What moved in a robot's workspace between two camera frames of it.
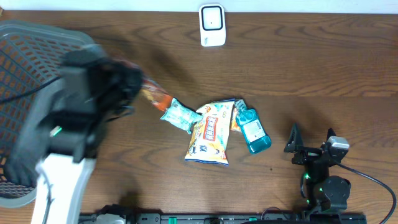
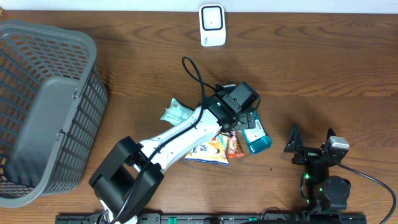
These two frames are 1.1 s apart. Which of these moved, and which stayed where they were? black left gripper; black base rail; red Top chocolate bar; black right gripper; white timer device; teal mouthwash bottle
Moved: black left gripper; red Top chocolate bar
Stayed: teal mouthwash bottle; white timer device; black base rail; black right gripper
